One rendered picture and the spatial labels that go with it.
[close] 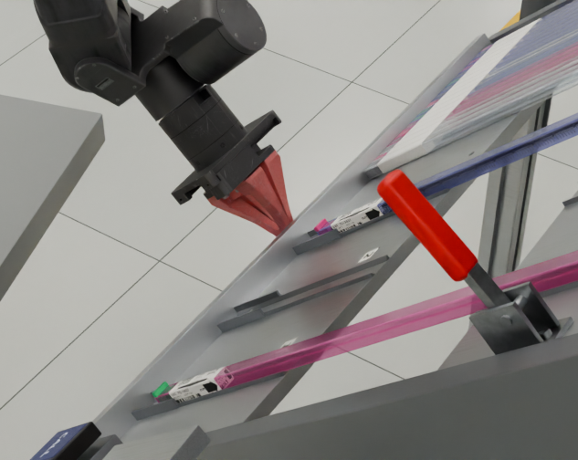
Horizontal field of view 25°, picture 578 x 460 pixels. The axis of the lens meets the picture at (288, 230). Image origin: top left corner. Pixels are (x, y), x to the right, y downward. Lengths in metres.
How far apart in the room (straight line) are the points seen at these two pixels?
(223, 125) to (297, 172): 1.22
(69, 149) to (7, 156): 0.07
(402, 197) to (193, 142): 0.53
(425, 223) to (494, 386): 0.08
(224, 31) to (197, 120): 0.09
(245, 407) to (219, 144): 0.33
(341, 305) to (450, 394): 0.29
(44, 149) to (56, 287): 0.73
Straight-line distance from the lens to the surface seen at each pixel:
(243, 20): 1.11
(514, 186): 1.52
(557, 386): 0.60
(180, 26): 1.09
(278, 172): 1.15
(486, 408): 0.64
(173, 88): 1.13
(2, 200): 1.41
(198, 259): 2.19
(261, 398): 0.86
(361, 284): 0.93
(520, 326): 0.63
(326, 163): 2.37
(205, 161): 1.14
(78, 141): 1.47
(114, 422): 1.01
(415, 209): 0.63
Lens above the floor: 1.50
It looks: 42 degrees down
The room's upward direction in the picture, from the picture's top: straight up
